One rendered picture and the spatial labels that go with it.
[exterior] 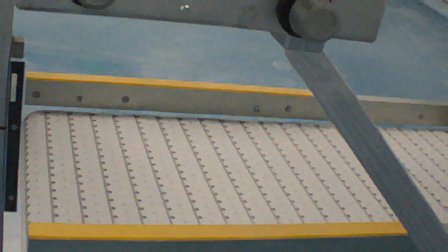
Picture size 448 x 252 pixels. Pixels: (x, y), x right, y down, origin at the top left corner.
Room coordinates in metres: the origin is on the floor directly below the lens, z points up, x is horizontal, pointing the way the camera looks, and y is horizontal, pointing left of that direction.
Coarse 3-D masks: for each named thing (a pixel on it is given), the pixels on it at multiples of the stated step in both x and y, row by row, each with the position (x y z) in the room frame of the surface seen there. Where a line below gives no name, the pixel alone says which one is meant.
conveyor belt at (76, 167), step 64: (64, 128) 0.57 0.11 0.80; (128, 128) 0.60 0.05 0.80; (192, 128) 0.63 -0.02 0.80; (256, 128) 0.66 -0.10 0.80; (320, 128) 0.69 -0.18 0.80; (384, 128) 0.73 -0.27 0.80; (64, 192) 0.45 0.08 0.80; (128, 192) 0.47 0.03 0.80; (192, 192) 0.49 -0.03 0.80; (256, 192) 0.51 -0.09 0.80; (320, 192) 0.54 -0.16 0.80
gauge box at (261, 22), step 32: (32, 0) 0.31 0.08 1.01; (64, 0) 0.31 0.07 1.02; (128, 0) 0.32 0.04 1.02; (160, 0) 0.33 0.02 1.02; (192, 0) 0.33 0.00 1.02; (224, 0) 0.34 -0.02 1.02; (256, 0) 0.34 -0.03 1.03; (352, 0) 0.36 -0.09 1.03; (384, 0) 0.37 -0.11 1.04; (352, 32) 0.36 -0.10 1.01
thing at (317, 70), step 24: (288, 48) 0.39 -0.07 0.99; (312, 48) 0.40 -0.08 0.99; (312, 72) 0.40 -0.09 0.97; (336, 72) 0.40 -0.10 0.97; (336, 96) 0.39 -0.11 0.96; (336, 120) 0.39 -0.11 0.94; (360, 120) 0.39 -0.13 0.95; (360, 144) 0.39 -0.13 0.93; (384, 144) 0.38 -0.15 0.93; (384, 168) 0.38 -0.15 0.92; (384, 192) 0.38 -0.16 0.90; (408, 192) 0.37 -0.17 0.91; (408, 216) 0.37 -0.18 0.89; (432, 216) 0.37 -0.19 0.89; (432, 240) 0.36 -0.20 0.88
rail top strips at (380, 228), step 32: (32, 224) 0.35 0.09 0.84; (64, 224) 0.36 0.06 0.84; (96, 224) 0.37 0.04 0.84; (128, 224) 0.37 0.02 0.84; (224, 224) 0.40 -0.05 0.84; (256, 224) 0.40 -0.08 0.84; (288, 224) 0.41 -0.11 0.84; (320, 224) 0.42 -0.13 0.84; (352, 224) 0.43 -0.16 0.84; (384, 224) 0.44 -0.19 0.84
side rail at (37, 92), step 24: (48, 96) 0.61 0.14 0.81; (72, 96) 0.61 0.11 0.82; (96, 96) 0.62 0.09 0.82; (120, 96) 0.63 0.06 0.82; (144, 96) 0.64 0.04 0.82; (168, 96) 0.64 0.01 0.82; (192, 96) 0.65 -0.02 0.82; (216, 96) 0.66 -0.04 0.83; (240, 96) 0.67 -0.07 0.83; (264, 96) 0.68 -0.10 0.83; (288, 96) 0.69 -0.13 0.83; (312, 96) 0.70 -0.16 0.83; (360, 96) 0.73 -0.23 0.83; (384, 120) 0.73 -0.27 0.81; (408, 120) 0.74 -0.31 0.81; (432, 120) 0.75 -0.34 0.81
